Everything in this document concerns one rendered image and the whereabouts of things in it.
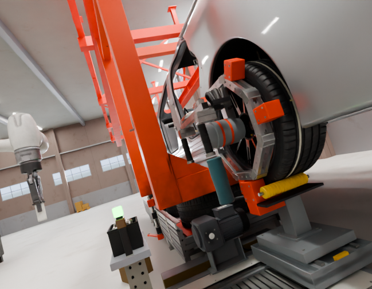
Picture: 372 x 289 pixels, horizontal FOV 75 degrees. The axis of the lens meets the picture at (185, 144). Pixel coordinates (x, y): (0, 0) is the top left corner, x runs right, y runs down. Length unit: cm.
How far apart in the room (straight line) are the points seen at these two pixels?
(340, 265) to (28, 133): 140
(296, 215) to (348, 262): 28
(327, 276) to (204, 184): 84
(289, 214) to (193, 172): 66
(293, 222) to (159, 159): 87
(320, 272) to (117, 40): 176
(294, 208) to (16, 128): 132
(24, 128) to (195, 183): 103
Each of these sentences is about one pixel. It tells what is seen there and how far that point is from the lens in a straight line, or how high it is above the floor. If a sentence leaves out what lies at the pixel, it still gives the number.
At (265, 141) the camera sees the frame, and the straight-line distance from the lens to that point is 107.
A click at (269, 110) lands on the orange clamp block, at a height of 85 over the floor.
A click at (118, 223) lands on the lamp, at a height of 59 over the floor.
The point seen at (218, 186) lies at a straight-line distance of 134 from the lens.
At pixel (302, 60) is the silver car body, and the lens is 97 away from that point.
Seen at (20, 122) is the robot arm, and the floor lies 110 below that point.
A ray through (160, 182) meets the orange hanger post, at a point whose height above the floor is 69.
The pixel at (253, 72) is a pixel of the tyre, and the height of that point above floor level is 105.
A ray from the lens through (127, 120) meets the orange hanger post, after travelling 365.
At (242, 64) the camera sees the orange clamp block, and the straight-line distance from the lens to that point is 119.
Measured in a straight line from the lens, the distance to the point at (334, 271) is 130.
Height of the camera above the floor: 73
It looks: 5 degrees up
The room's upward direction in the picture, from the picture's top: 17 degrees counter-clockwise
